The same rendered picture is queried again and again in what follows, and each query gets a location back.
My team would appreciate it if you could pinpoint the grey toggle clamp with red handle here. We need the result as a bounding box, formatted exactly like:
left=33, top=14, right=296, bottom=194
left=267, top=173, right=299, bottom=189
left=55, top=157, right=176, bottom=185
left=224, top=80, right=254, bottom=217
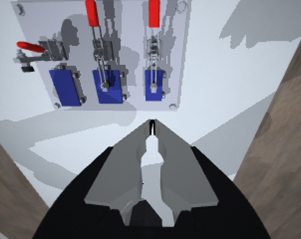
left=146, top=0, right=163, bottom=93
left=13, top=41, right=68, bottom=73
left=85, top=0, right=114, bottom=92

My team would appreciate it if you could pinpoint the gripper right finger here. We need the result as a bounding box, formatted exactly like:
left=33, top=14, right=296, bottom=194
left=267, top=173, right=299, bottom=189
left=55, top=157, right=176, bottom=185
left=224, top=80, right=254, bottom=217
left=152, top=119, right=271, bottom=239

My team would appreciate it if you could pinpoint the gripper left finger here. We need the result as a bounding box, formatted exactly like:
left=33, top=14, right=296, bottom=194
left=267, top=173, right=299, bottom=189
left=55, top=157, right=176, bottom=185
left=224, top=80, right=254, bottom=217
left=32, top=119, right=152, bottom=239

